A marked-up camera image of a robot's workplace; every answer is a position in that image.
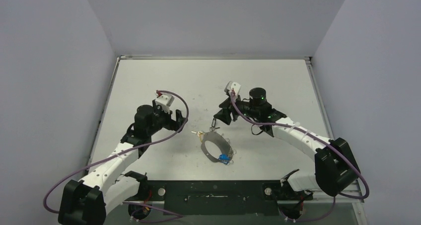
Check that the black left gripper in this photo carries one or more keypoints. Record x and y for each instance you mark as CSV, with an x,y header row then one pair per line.
x,y
171,122

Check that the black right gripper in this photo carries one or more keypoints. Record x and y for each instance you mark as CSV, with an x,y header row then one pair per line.
x,y
227,112

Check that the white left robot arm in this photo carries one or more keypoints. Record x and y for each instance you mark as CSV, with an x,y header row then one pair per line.
x,y
89,200

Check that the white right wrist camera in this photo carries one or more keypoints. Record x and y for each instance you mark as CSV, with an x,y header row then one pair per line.
x,y
232,87

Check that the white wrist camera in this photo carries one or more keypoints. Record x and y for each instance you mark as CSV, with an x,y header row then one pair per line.
x,y
164,101
232,87

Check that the solid blue key tag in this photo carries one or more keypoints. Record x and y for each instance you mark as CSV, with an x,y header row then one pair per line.
x,y
224,158

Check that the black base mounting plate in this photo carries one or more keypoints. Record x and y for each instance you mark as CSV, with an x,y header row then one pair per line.
x,y
222,197

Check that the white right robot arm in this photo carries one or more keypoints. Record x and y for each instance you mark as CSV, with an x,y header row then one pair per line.
x,y
335,167

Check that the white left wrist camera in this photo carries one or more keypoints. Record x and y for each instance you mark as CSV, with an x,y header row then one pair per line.
x,y
164,101

